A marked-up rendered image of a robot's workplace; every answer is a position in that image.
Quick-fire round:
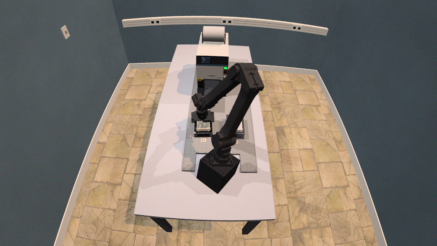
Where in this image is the black rectangular frame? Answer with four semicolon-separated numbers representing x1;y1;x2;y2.
194;121;213;137

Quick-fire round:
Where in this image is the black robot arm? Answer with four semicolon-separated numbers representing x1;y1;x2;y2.
192;63;264;166

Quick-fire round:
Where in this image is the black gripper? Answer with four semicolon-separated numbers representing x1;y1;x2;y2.
191;110;214;123

